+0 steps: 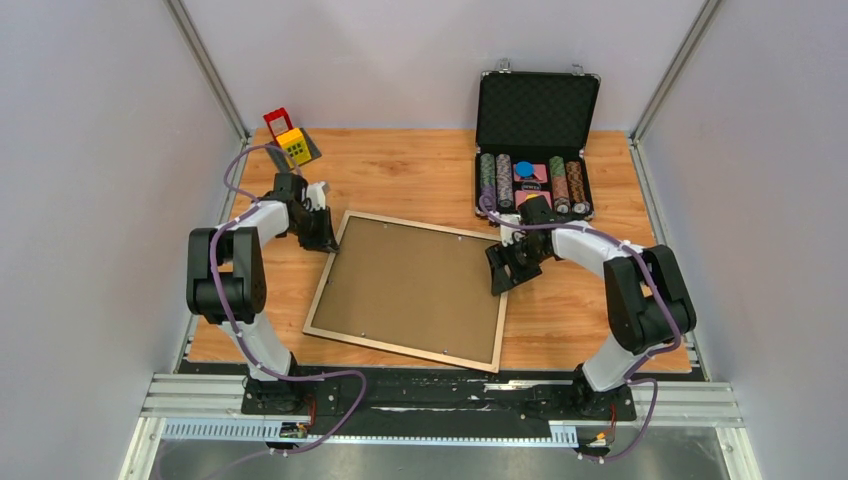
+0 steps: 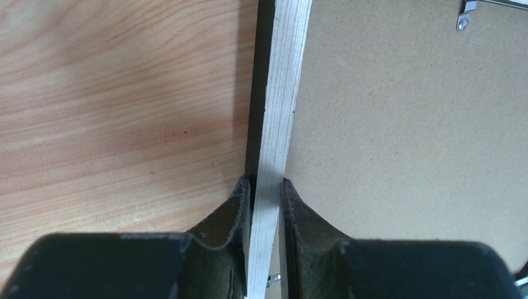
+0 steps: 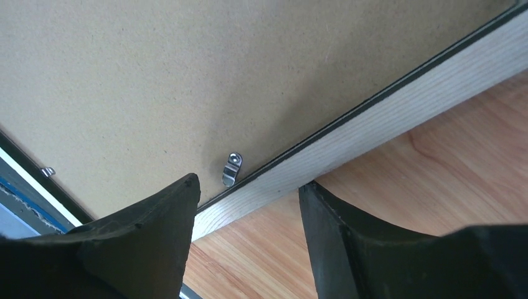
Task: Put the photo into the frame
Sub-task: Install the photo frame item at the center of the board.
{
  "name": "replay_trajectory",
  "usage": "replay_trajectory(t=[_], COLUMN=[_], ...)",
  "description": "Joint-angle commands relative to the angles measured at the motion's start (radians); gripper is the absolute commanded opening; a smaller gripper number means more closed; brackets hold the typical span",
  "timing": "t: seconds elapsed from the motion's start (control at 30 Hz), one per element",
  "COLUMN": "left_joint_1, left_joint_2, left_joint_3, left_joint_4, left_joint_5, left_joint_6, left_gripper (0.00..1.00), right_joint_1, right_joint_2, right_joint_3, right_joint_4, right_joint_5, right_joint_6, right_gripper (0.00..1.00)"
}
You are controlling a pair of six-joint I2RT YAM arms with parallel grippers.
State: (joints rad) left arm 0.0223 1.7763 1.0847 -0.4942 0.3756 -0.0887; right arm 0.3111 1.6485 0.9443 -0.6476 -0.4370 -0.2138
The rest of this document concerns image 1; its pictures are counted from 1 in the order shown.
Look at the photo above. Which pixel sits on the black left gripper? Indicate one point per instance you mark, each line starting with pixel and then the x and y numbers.
pixel 326 240

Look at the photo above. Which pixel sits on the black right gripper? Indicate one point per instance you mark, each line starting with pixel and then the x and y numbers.
pixel 498 256

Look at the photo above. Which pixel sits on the brown backing board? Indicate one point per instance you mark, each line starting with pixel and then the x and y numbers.
pixel 411 285

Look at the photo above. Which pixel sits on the wooden picture frame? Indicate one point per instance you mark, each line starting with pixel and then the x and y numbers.
pixel 318 311

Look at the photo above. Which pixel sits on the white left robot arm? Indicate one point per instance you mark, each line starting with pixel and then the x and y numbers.
pixel 226 280

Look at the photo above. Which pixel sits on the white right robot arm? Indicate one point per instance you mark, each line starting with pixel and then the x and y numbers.
pixel 648 305

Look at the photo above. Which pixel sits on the yellow red toy block house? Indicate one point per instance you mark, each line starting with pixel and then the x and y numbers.
pixel 294 146

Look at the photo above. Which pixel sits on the black poker chip case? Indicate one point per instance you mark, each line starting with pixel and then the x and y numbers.
pixel 531 135

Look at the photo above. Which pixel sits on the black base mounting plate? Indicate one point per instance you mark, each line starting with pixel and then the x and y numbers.
pixel 440 402

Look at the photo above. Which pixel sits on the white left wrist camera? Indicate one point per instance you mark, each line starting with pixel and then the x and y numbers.
pixel 316 196

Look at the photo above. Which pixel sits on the aluminium front rail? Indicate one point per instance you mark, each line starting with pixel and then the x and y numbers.
pixel 209 421

